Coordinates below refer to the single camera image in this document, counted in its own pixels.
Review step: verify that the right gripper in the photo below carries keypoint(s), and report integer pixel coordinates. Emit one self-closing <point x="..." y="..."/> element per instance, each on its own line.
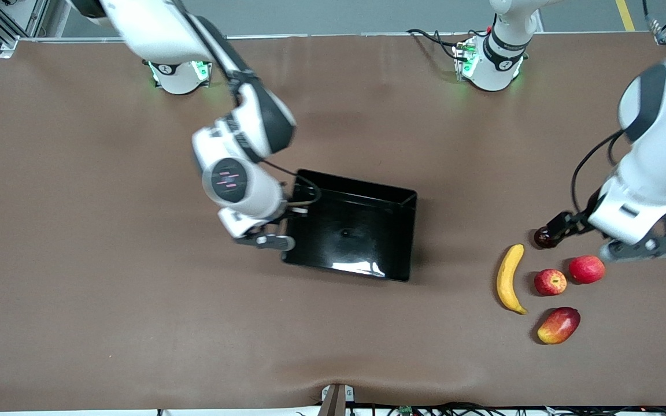
<point x="287" y="215"/>

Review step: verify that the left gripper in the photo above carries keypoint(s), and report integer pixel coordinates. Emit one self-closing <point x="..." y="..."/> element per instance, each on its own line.
<point x="578" y="221"/>

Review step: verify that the dark purple plum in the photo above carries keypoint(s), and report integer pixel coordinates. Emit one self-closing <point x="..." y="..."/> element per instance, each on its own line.
<point x="541" y="240"/>

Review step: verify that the small red yellow apple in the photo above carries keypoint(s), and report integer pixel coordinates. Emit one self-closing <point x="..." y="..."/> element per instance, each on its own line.
<point x="550" y="282"/>

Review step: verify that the black plastic box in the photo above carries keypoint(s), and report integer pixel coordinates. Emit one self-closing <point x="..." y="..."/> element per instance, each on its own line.
<point x="356" y="231"/>

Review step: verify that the yellow banana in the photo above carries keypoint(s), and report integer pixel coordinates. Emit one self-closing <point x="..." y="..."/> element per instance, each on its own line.
<point x="506" y="277"/>

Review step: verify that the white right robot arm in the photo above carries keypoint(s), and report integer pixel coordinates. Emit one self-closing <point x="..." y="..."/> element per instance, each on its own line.
<point x="154" y="29"/>

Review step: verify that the red yellow mango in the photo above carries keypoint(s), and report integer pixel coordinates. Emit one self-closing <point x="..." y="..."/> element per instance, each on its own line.
<point x="558" y="325"/>

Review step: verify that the brown table cover mat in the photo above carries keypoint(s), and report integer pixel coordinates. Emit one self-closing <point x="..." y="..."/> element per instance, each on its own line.
<point x="136" y="318"/>

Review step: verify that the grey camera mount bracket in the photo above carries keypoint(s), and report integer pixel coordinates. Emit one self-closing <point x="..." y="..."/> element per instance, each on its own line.
<point x="336" y="400"/>

